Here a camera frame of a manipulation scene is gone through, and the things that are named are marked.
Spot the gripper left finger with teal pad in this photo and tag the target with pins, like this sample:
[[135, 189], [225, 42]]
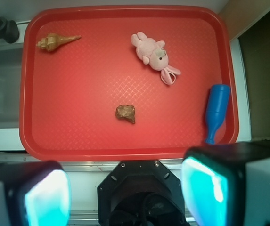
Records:
[[34, 194]]

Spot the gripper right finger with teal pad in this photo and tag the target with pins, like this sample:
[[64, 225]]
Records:
[[228, 185]]

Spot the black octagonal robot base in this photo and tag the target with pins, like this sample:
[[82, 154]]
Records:
[[141, 193]]

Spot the blue plastic bottle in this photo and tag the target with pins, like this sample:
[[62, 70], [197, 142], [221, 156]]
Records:
[[216, 110]]

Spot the brown rock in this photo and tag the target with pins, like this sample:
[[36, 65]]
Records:
[[125, 112]]

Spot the steel sink basin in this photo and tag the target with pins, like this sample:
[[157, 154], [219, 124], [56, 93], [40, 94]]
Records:
[[10, 77]]

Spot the red plastic tray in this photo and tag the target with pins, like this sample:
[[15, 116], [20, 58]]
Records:
[[69, 96]]

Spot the tan conch seashell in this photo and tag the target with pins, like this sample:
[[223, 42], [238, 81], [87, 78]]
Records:
[[52, 41]]

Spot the pink plush bunny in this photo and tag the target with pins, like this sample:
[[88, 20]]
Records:
[[152, 53]]

